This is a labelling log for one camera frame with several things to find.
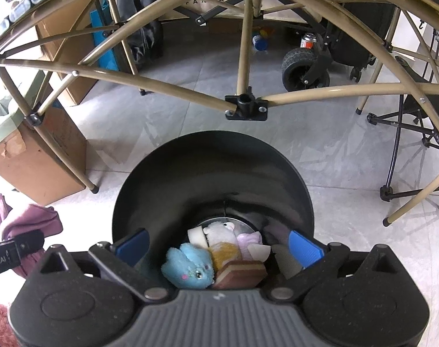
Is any black round bin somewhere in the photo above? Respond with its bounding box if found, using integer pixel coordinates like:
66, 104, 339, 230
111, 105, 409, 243
112, 132, 317, 291

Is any dark grey bag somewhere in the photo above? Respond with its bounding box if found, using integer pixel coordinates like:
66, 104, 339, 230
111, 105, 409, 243
116, 0, 164, 70

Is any black folding chair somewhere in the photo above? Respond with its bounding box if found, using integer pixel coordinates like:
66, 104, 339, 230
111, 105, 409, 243
366, 94, 439, 218

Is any blue fluffy plush toy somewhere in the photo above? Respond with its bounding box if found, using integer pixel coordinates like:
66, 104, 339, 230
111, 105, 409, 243
162, 243, 216, 290

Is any pale lilac plush toy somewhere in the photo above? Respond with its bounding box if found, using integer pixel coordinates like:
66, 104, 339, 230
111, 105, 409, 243
236, 232, 262, 258

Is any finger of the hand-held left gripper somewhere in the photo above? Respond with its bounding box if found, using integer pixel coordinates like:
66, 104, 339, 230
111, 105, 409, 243
13, 232, 45, 261

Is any tan metal table frame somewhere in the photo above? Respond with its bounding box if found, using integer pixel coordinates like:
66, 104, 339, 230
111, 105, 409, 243
0, 0, 439, 226

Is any white plush toy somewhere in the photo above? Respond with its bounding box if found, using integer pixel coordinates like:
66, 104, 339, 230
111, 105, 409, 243
204, 222, 239, 249

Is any cream foam sponge piece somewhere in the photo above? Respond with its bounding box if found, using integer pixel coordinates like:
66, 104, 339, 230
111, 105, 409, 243
188, 228, 208, 251

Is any blue capped bottle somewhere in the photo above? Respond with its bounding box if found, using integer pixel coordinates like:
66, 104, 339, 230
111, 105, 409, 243
252, 35, 270, 52

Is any yellow brown plush toy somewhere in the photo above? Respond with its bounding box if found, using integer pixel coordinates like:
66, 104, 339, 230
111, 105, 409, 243
209, 243, 242, 272

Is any black suitcase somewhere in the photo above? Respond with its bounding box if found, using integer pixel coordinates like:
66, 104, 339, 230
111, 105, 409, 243
326, 0, 397, 81

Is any blue paper bag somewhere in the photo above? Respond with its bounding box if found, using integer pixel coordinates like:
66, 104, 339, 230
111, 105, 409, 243
89, 0, 133, 71

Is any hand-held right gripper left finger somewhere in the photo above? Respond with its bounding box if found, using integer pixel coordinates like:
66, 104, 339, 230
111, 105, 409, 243
39, 228, 166, 303

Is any pink block sponge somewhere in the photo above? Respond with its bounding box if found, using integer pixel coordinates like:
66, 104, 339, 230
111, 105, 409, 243
212, 259, 268, 290

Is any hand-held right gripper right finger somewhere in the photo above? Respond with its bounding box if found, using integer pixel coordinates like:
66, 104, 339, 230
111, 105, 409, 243
271, 230, 401, 302

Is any plain brown cardboard box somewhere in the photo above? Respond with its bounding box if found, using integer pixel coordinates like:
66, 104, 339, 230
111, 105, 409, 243
35, 0, 105, 106

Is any large taped cardboard box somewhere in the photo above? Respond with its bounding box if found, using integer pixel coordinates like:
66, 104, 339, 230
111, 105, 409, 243
0, 76, 88, 206

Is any white wedge sponge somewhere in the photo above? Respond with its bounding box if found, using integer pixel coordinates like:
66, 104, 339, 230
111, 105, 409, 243
248, 244, 271, 261

